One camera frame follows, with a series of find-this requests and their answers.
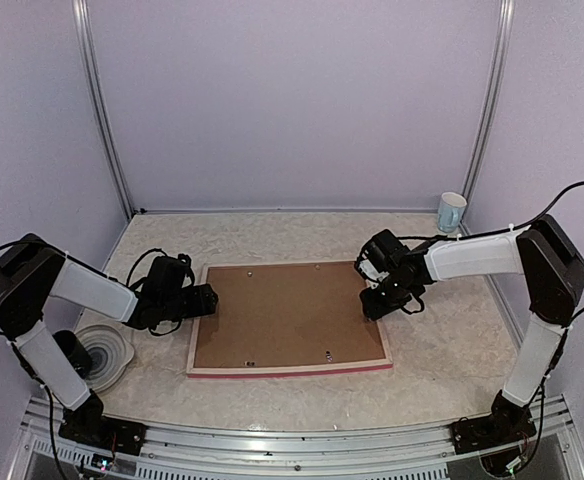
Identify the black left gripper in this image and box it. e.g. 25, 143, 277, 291
161, 283, 216, 321

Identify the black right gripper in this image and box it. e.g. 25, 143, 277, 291
360, 275, 416, 322

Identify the pink wooden picture frame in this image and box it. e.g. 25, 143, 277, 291
185, 259, 394, 379

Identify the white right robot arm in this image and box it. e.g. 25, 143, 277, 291
354, 214, 584, 444

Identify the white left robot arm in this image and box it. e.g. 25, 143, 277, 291
0, 234, 218, 445

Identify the light blue mug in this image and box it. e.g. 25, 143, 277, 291
437, 192, 467, 234

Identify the black cup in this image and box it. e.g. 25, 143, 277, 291
53, 330, 93, 379

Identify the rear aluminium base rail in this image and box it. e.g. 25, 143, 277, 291
133, 206, 437, 216

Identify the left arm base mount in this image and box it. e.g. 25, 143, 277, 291
59, 392, 147, 456

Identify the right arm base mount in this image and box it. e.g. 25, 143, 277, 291
449, 390, 537, 455

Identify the left aluminium corner post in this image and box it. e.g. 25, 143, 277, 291
72, 0, 136, 221

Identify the aluminium corner post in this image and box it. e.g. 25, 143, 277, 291
461, 0, 516, 199
72, 0, 136, 221

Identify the front aluminium rail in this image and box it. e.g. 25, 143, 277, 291
6, 394, 584, 480

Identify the right aluminium corner post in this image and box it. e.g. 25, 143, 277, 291
461, 0, 516, 199

